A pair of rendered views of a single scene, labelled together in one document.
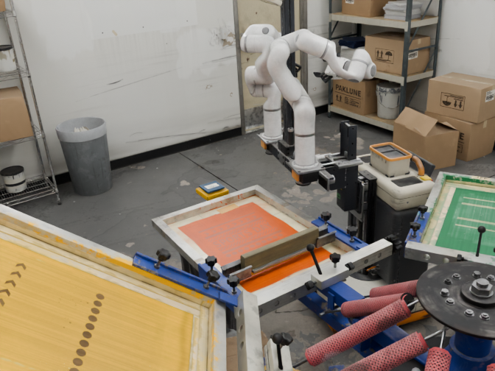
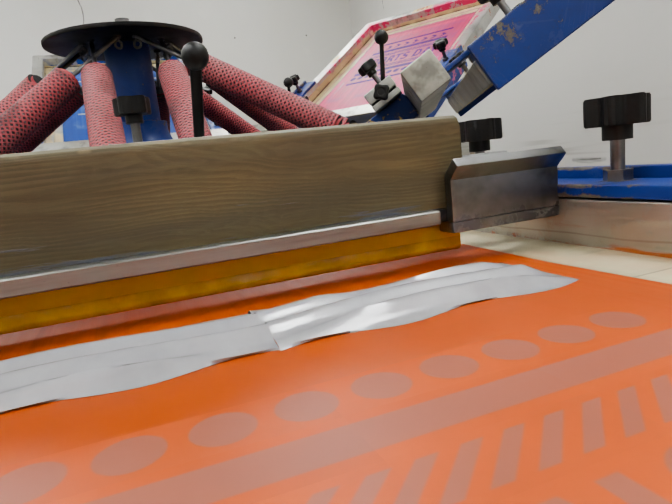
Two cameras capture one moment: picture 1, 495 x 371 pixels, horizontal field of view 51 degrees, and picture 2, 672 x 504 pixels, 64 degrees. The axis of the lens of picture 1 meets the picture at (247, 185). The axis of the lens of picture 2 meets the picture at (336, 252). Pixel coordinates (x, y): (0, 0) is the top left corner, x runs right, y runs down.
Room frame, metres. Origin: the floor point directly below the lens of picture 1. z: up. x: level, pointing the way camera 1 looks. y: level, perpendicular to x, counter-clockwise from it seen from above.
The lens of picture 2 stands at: (2.05, 0.02, 1.04)
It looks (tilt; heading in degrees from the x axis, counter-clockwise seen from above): 10 degrees down; 190
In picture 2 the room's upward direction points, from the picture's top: 6 degrees counter-clockwise
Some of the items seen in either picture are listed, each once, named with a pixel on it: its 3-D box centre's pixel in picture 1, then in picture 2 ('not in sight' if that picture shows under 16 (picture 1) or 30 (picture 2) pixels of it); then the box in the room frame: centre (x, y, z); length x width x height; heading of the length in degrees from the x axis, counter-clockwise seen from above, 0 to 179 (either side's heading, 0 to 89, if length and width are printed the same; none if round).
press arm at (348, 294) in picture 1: (340, 293); not in sight; (1.43, -0.29, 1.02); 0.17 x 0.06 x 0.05; 31
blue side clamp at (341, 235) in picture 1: (338, 238); not in sight; (1.85, -0.36, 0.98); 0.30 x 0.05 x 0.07; 31
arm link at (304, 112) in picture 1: (304, 116); not in sight; (2.29, -0.28, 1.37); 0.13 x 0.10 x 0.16; 179
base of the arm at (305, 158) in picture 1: (307, 149); not in sight; (2.28, -0.30, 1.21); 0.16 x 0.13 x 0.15; 106
